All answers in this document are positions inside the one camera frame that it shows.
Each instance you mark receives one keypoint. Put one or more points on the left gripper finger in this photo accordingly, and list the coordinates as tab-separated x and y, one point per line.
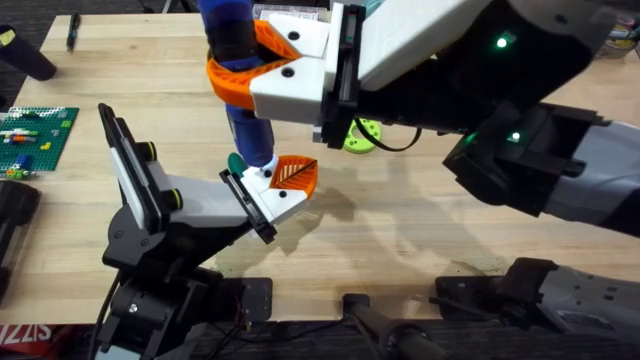
285	205
270	167

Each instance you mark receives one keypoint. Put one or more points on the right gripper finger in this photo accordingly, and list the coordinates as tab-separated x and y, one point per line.
287	92
305	37

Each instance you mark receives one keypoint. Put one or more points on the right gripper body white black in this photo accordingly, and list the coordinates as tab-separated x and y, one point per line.
415	45

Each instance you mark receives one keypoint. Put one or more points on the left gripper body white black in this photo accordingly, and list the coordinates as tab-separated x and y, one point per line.
210	202

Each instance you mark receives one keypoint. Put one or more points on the blue electric screwdriver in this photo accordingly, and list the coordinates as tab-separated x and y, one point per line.
250	137

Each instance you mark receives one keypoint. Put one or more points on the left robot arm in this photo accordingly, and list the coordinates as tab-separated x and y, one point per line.
150	310

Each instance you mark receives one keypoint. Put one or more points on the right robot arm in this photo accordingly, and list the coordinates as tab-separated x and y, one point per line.
595	175

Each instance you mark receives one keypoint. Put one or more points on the clear plastic box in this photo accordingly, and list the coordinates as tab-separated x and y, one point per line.
285	11

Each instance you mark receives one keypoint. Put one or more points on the black upright wrist plate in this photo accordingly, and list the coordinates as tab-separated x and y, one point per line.
131	165

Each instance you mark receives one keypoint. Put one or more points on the green disc with holes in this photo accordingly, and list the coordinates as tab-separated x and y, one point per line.
367	140

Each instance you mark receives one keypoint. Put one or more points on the green board with toy blocks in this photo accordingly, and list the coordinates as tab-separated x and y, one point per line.
35	140

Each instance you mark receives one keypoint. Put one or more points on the black case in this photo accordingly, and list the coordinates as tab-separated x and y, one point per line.
12	225

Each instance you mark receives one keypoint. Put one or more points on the round container of small items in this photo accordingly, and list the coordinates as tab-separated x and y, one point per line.
622	37

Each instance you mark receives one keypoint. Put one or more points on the black pen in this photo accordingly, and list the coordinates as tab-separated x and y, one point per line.
73	32

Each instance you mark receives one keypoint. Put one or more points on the black cylinder with yellow tape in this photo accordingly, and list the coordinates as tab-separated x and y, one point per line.
25	55

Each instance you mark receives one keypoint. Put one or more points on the black stand post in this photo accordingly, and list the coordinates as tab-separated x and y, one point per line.
395	335

